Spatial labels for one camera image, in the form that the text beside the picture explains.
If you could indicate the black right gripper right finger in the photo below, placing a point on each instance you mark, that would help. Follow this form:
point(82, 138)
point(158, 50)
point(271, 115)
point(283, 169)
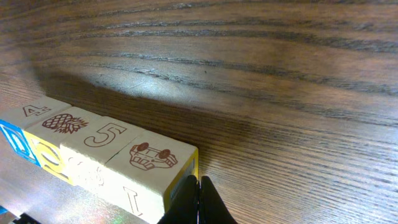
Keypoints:
point(212, 209)

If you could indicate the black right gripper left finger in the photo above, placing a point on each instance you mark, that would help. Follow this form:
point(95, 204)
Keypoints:
point(184, 209)

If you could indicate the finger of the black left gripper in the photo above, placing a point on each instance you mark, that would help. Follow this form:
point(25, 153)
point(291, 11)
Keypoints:
point(25, 219)

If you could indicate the letter I wooden block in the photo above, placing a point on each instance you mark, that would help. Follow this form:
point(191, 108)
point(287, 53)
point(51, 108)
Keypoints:
point(145, 176)

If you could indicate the yellow O wooden block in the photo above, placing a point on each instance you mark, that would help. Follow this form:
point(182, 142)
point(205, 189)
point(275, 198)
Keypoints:
point(46, 136)

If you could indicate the elephant picture wooden block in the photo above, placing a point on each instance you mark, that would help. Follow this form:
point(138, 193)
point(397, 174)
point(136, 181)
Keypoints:
point(86, 152)

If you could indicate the blue D wooden block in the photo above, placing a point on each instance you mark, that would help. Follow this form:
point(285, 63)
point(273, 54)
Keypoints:
point(15, 121)

